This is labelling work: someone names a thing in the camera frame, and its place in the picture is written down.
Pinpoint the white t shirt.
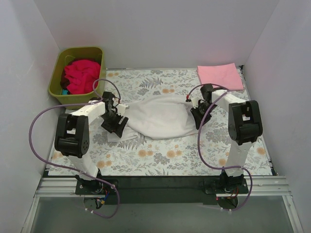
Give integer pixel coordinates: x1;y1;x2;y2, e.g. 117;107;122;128
107;94;197;142

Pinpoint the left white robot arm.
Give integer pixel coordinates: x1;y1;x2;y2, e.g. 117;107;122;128
54;92;129;194

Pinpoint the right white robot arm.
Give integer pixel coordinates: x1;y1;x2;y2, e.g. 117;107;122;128
186;83;263;193

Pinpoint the floral patterned table mat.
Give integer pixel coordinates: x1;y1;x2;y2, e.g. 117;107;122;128
48;68;272;176

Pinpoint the folded pink t shirt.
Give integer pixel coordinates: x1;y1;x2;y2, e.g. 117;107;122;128
197;63;244;91

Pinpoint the crumpled red t shirt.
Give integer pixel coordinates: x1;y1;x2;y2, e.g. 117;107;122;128
60;59;101;95

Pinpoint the olive green plastic bin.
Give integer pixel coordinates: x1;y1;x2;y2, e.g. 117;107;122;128
48;47;106;105

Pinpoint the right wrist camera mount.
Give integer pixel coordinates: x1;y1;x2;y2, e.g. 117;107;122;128
186;95;199;109

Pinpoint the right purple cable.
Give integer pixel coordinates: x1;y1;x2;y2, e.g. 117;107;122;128
185;83;254;213

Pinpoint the purple cable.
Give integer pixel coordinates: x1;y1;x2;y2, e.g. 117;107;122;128
185;83;254;213
29;79;121;218

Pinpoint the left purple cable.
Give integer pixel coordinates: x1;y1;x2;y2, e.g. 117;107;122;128
29;79;121;218

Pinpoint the aluminium front rail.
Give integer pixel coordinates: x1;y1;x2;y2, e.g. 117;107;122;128
35;176;292;197

